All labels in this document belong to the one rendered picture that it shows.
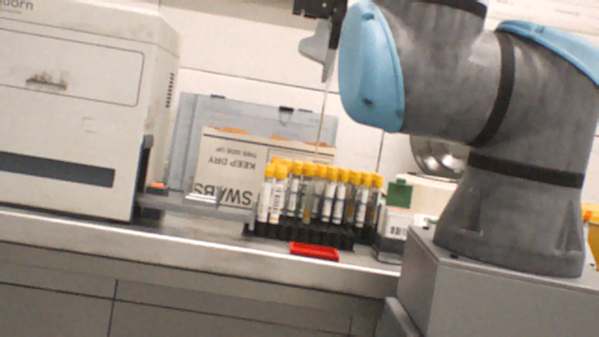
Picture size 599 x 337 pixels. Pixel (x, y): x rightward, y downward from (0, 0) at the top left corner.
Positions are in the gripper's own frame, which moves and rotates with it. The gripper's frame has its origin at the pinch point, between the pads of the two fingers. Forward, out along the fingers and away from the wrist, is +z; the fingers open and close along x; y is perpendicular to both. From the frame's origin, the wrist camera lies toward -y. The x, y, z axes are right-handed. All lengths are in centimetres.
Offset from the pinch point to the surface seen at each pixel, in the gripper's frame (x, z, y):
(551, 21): -50, -23, -48
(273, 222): 3.7, 23.6, 4.9
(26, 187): 12.6, 23.1, 39.3
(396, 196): 2.7, 16.7, -13.0
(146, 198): 11.3, 22.2, 23.2
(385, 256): 9.8, 25.3, -11.8
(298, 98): -51, 2, 3
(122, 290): -52, 50, 34
